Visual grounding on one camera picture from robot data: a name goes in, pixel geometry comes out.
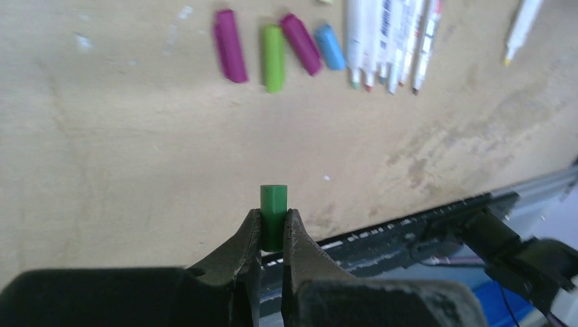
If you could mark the magenta pen cap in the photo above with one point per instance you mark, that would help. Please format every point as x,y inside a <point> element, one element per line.
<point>301,42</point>

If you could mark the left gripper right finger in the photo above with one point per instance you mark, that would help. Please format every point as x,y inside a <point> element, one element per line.
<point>316,291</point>

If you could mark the purple pen cap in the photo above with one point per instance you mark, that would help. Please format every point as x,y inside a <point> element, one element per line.
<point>229,48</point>

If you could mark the dark green cap marker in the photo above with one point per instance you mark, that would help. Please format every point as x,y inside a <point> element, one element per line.
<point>523,22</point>

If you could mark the blue pen cap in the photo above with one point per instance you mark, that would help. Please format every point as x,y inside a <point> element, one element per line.
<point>329,48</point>

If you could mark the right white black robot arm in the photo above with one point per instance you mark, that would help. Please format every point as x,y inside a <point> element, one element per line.
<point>536,268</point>

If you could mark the dark green pen cap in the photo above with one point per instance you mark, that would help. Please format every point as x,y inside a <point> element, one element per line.
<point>273,209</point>

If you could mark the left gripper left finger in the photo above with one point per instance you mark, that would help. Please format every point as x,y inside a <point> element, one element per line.
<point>223,289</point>

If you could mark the light green pen cap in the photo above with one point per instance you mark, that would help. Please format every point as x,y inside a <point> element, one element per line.
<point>273,48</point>

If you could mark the purple cap marker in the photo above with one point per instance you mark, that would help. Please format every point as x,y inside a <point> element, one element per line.
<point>429,25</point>

